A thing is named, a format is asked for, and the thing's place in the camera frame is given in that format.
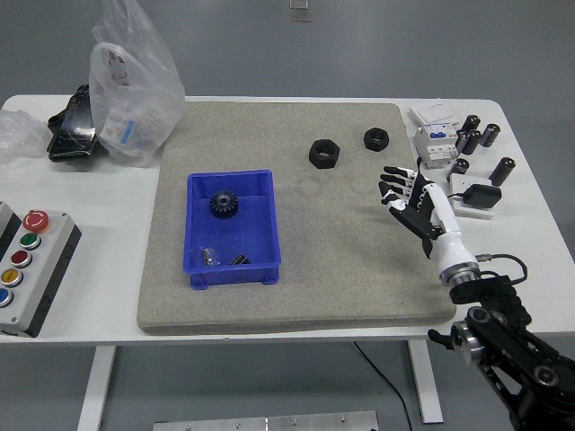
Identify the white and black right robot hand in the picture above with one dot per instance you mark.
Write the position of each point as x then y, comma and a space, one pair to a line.
451, 244

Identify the blue plastic bin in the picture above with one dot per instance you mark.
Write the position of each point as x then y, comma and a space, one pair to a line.
251, 233

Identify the small black gear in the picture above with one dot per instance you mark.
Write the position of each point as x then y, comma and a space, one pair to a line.
239, 260

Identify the large black spur gear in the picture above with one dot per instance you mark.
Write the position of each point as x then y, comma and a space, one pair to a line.
223, 205

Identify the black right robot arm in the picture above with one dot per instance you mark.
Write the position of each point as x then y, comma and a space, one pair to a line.
489, 292

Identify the small black hex nut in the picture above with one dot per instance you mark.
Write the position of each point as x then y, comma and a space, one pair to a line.
376, 139

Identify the large black hex nut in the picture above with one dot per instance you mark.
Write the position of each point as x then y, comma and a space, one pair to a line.
324, 155

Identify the grey push-button control box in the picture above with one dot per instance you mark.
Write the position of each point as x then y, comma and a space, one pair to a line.
40, 269

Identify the black cylindrical capacitor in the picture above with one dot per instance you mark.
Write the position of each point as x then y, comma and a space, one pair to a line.
491, 134
462, 139
502, 171
471, 122
459, 166
474, 143

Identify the white circuit breaker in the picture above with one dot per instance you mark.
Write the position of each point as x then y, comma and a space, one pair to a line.
433, 150

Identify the white table leg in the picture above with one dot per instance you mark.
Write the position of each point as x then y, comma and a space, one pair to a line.
96, 386
426, 381

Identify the grey-brown felt mat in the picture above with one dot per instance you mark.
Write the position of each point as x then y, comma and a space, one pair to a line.
314, 292

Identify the small clear bag of screws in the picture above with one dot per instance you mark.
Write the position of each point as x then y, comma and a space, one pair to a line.
209, 257

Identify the floor outlet cover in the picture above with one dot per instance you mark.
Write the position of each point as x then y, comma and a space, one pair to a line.
300, 10

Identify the clear plastic bag with boxes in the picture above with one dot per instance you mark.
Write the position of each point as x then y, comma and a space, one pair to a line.
135, 90

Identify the clear bubble wrap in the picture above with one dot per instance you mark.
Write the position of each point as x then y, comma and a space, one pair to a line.
18, 134

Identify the white wall switch panel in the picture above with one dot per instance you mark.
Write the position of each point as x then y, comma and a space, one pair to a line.
431, 112

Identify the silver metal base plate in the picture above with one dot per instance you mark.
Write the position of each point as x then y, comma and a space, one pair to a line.
269, 422

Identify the black wrapped metal bracket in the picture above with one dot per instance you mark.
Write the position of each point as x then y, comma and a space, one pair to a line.
72, 130

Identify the grey black-edged enclosure box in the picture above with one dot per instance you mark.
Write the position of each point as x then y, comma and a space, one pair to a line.
5, 224

